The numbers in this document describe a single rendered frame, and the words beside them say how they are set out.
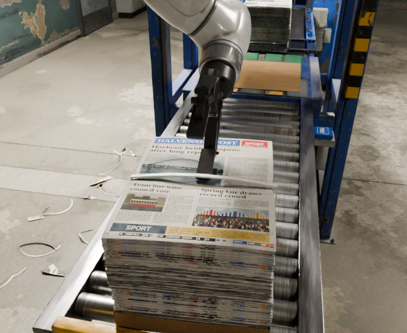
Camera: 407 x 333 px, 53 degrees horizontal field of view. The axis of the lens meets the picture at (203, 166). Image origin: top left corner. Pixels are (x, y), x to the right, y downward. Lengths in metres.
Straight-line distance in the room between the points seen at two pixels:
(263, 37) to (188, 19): 1.73
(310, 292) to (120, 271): 0.41
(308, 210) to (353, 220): 1.38
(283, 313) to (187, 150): 0.40
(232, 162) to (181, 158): 0.11
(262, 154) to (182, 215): 0.27
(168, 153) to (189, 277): 0.31
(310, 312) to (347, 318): 1.10
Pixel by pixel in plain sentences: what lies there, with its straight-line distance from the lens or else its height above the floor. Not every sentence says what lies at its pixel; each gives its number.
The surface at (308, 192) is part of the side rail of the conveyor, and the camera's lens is 1.21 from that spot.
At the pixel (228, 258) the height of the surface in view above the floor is 1.01.
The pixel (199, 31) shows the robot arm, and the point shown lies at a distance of 0.89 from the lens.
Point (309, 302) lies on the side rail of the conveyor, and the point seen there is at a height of 0.80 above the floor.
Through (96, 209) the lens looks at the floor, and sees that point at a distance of 2.52.
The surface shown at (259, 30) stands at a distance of 2.57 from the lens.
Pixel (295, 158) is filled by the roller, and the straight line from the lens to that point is 1.39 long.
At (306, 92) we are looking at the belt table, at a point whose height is 0.80.
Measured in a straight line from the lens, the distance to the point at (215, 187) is 0.78.
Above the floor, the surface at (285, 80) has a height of 0.80.
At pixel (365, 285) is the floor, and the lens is 2.13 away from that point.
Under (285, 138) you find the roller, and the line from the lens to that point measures 1.51.
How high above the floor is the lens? 1.46
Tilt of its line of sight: 31 degrees down
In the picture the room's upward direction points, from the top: straight up
